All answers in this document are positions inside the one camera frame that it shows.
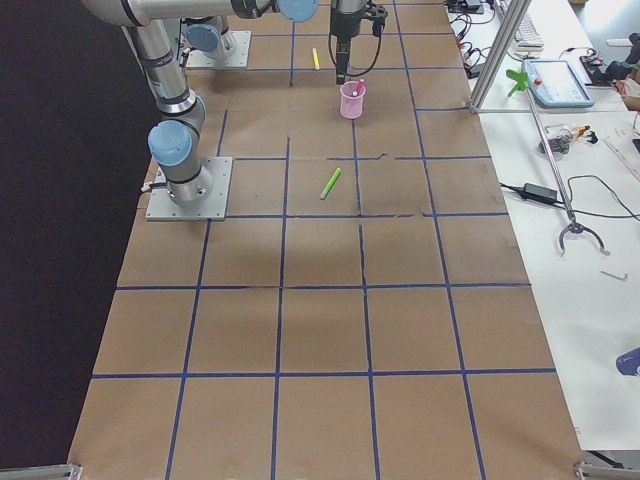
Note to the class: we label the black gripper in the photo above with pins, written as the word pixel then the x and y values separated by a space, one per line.
pixel 343 26

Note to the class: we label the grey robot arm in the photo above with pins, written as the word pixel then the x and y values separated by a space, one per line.
pixel 211 35
pixel 173 142

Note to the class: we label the pink mesh cup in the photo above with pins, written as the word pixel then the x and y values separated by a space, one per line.
pixel 351 107

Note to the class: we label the yellow highlighter pen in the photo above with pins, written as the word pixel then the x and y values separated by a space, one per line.
pixel 315 58

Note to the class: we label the green highlighter pen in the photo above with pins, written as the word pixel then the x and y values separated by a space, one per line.
pixel 330 183

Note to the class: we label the white keyboard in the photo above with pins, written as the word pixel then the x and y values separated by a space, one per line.
pixel 526 37

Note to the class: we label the blue teach pendant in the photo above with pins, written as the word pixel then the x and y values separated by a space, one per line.
pixel 555 84

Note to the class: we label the black power adapter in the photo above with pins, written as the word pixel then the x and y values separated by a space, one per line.
pixel 539 194

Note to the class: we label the silver hex key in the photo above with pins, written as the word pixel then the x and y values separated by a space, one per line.
pixel 623 277

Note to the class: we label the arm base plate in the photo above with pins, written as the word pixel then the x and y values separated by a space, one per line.
pixel 205 197
pixel 196 59

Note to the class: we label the aluminium frame post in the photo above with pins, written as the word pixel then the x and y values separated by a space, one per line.
pixel 499 48

